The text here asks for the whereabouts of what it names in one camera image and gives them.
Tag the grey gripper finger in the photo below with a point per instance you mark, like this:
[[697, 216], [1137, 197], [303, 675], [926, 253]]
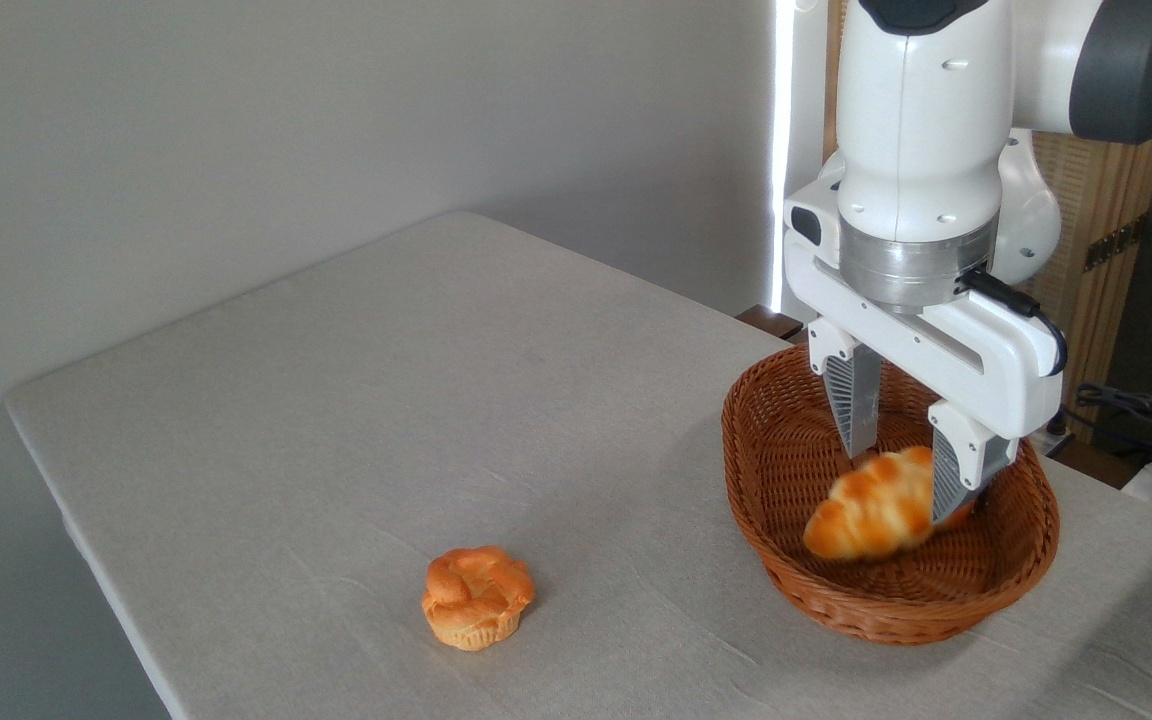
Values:
[[961, 460], [856, 400]]

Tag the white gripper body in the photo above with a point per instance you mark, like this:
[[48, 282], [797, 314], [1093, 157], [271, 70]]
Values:
[[1006, 365]]

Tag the long braided bread loaf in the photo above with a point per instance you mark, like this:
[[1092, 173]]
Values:
[[871, 510]]

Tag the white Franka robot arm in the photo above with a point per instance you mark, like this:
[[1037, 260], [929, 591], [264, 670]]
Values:
[[921, 130]]

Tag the round knotted bread bun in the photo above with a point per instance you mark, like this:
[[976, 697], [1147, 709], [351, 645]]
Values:
[[476, 598]]

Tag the brown wicker basket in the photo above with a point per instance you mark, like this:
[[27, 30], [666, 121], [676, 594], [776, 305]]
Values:
[[786, 470]]

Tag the dark wooden furniture piece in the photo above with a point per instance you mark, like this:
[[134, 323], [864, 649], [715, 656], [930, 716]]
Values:
[[771, 320]]

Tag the metal screen hinge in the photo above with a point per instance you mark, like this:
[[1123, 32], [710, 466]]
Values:
[[1114, 244]]

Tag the grey tablecloth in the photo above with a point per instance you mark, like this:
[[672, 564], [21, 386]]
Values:
[[436, 400]]

